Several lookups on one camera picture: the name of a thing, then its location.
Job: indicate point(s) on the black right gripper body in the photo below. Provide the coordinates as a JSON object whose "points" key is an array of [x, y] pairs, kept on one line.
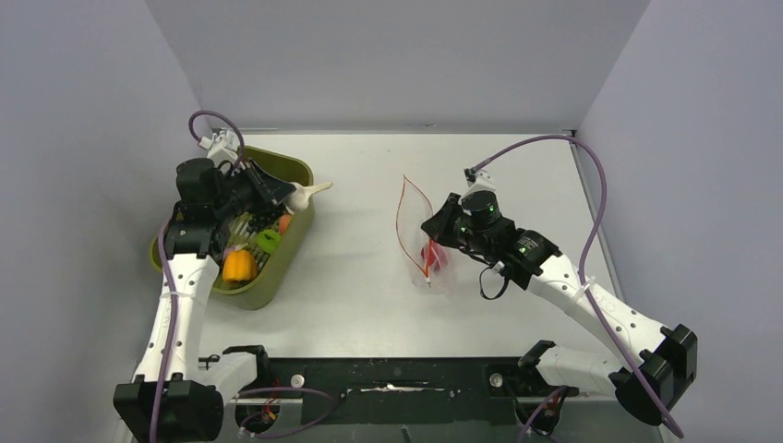
{"points": [[459, 233]]}

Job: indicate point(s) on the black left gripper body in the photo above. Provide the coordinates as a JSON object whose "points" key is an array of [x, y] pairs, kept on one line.
{"points": [[242, 194]]}

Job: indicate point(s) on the red yellow apple toy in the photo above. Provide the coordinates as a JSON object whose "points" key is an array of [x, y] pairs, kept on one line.
{"points": [[435, 258]]}

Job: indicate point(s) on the black grape bunch toy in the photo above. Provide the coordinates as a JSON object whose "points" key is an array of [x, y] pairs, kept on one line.
{"points": [[259, 221]]}

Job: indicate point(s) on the clear zip bag orange zipper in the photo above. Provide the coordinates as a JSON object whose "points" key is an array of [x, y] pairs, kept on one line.
{"points": [[412, 209]]}

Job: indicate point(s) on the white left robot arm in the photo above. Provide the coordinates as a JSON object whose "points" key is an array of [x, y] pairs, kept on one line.
{"points": [[169, 398]]}

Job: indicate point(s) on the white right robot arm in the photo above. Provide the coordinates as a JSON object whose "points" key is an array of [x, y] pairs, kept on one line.
{"points": [[649, 365]]}

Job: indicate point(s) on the orange round fruit toy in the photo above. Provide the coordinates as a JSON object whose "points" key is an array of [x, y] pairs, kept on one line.
{"points": [[284, 223]]}

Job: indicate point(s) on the orange bell pepper toy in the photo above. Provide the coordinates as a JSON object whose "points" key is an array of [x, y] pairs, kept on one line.
{"points": [[239, 266]]}

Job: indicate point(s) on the olive green plastic bin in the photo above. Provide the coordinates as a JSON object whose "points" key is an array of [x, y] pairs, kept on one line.
{"points": [[287, 257]]}

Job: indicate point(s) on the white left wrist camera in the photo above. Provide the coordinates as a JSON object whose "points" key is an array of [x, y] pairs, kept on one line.
{"points": [[223, 146]]}

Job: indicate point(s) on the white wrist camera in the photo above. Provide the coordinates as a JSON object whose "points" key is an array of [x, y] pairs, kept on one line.
{"points": [[478, 180], [223, 146]]}

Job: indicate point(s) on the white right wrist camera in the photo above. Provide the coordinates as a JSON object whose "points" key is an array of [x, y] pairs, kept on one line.
{"points": [[478, 180]]}

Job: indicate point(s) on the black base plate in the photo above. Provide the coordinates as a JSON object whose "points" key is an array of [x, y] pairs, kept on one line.
{"points": [[391, 391]]}

